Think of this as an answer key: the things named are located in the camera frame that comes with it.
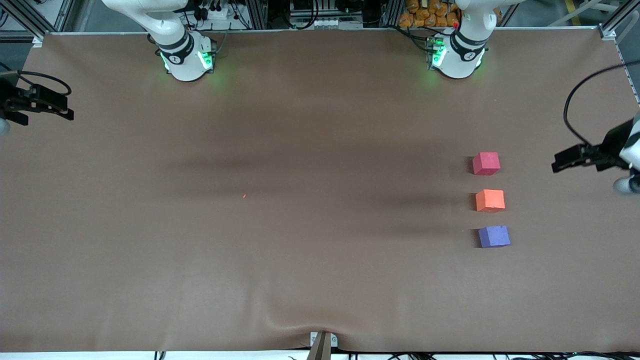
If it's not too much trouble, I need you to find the orange foam block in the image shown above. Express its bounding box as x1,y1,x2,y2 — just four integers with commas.
475,189,506,213

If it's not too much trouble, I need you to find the red foam block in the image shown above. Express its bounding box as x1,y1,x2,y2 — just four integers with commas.
472,152,501,176

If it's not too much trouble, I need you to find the purple foam block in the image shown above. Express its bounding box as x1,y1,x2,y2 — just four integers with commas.
478,225,511,249

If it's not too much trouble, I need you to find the white power strip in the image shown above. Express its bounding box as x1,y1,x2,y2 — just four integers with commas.
196,0,237,22

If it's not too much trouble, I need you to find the pile of orange objects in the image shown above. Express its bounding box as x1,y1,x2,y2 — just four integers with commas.
398,0,461,29

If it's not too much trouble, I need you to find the brown table mat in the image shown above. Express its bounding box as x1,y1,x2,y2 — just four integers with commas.
0,27,640,354

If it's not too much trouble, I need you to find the white connector strip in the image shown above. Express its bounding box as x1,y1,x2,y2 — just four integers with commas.
291,17,364,29

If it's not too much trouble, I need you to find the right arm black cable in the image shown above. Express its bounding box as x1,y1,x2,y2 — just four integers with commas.
0,62,72,97

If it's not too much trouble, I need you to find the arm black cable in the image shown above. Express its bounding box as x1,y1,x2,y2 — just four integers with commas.
0,62,72,97
563,62,640,148

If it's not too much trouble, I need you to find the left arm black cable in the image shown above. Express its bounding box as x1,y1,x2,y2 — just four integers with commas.
563,62,640,148

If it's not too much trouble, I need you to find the aluminium frame corner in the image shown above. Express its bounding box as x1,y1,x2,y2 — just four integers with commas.
597,0,640,41
0,0,76,48

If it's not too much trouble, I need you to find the black cable bundle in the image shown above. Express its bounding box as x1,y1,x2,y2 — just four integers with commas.
345,351,640,360

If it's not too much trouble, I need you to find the silver table edge rail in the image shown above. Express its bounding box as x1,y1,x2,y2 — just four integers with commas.
44,26,601,36

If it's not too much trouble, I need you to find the small metal bracket plate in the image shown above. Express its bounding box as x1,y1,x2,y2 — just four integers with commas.
310,331,338,348

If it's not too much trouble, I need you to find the brown narrow post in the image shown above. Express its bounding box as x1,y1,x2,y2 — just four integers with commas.
306,332,333,360

